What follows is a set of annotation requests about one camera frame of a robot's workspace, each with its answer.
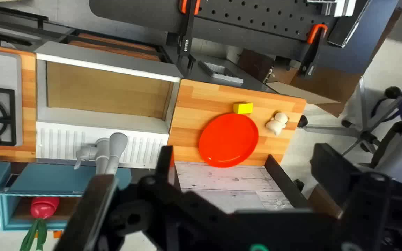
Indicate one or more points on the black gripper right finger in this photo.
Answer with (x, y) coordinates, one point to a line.
(335, 176)

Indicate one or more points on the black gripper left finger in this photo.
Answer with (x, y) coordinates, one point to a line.
(99, 204)

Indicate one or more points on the small white toy object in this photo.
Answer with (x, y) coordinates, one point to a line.
(275, 124)

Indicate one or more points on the yellow block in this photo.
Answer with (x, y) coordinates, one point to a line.
(243, 108)

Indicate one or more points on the teal plastic bin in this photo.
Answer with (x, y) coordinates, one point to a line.
(56, 179)

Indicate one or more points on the red toy radish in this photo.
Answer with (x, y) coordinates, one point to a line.
(44, 208)

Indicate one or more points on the gray toy faucet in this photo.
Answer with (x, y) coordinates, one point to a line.
(113, 148)

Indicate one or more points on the white toy sink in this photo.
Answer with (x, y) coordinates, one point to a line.
(70, 140)

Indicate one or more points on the black office chair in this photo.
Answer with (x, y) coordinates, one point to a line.
(387, 116)

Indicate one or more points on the red plastic bowl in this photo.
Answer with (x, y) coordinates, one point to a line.
(229, 140)

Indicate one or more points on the black orange bar clamp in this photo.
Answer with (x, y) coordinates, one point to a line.
(316, 39)
(189, 9)

